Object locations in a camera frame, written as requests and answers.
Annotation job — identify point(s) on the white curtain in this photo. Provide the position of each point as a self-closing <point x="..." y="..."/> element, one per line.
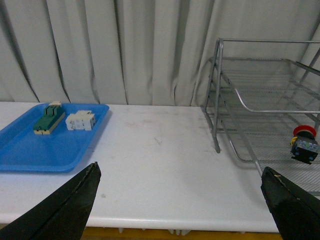
<point x="131" y="52"/>

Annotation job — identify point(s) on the silver mesh document rack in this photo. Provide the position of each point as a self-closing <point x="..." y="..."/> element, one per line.
<point x="258" y="92"/>

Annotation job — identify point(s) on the red emergency stop button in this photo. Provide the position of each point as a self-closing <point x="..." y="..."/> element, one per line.
<point x="304" y="147"/>

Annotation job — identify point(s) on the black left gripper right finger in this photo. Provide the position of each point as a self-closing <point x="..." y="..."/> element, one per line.
<point x="296" y="212"/>

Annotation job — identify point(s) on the green knife switch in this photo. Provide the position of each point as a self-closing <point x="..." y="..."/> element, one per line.
<point x="52" y="115"/>

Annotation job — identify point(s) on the blue plastic tray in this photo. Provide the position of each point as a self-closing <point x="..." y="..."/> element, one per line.
<point x="21" y="150"/>

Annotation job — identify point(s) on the white circuit breaker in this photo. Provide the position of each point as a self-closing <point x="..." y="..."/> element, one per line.
<point x="81" y="120"/>

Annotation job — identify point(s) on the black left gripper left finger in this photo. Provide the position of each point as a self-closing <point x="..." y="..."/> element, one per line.
<point x="63" y="215"/>

